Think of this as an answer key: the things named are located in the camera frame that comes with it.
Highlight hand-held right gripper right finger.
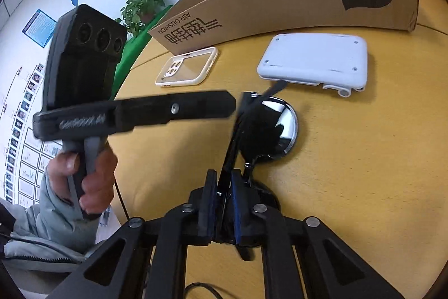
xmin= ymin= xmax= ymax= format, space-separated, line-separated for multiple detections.
xmin=229 ymin=169 xmax=403 ymax=299

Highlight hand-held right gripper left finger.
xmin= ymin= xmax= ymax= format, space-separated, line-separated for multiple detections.
xmin=49 ymin=169 xmax=219 ymax=299

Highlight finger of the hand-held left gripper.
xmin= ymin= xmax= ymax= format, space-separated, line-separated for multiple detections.
xmin=112 ymin=90 xmax=237 ymax=136

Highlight black sunglasses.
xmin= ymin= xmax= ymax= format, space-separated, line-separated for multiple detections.
xmin=215 ymin=80 xmax=300 ymax=261

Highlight person's left forearm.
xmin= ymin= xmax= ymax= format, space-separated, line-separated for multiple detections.
xmin=0 ymin=175 xmax=116 ymax=273

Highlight wooden desktop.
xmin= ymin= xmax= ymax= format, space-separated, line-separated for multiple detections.
xmin=112 ymin=0 xmax=448 ymax=299

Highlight person's left hand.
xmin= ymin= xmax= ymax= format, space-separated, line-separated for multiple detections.
xmin=47 ymin=147 xmax=118 ymax=215

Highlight white clear phone case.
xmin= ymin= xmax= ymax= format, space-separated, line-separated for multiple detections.
xmin=155 ymin=47 xmax=220 ymax=88

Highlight green partition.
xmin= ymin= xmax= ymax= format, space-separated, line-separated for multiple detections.
xmin=112 ymin=5 xmax=174 ymax=100

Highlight blue notice poster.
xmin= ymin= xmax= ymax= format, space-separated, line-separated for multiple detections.
xmin=22 ymin=8 xmax=57 ymax=48

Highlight large green potted plant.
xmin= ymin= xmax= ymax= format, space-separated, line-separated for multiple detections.
xmin=119 ymin=0 xmax=167 ymax=37

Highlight white flat device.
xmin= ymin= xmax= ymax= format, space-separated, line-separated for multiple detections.
xmin=256 ymin=33 xmax=369 ymax=99

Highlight wall photo chart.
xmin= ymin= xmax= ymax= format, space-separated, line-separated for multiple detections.
xmin=0 ymin=62 xmax=64 ymax=205

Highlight black cable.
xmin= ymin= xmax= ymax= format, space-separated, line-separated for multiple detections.
xmin=111 ymin=176 xmax=131 ymax=221
xmin=185 ymin=281 xmax=225 ymax=299

